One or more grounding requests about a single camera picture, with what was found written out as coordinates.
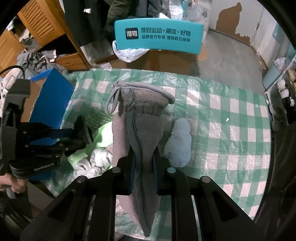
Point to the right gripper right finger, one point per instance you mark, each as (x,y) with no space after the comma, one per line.
(200,209)

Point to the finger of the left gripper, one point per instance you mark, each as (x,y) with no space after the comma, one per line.
(31,135)
(69,147)

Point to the person's left hand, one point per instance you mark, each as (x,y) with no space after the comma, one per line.
(17,185)

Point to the green checkered tablecloth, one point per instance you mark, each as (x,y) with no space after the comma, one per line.
(231,139)

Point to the teal printed shoe box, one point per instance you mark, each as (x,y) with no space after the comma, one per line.
(159,34)

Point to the metal shoe rack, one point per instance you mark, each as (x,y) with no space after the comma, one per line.
(279,84)

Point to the brown cardboard box under teal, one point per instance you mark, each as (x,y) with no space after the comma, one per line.
(164,61)

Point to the grey fleece mitten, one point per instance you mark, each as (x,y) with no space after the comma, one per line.
(138,125)

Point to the pale blue sock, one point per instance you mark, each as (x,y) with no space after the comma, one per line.
(178,147)

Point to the wooden louvered wardrobe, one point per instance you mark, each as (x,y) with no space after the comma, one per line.
(45,20)

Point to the green sparkly scrub pad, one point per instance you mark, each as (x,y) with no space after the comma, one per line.
(96,118)

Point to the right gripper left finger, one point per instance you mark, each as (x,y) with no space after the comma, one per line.
(85,210)

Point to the light green microfiber cloth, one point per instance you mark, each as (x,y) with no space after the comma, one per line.
(102,138)

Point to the blue-edged cardboard box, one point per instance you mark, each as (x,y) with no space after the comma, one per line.
(49,98)

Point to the hanging olive jacket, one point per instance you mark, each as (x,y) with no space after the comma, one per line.
(119,10)

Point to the white patterned cloth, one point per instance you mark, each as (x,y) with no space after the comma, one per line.
(95,165)

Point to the hanging black jacket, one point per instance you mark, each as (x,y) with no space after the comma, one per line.
(86,20)

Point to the blue white plastic bag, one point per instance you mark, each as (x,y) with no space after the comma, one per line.
(187,11)

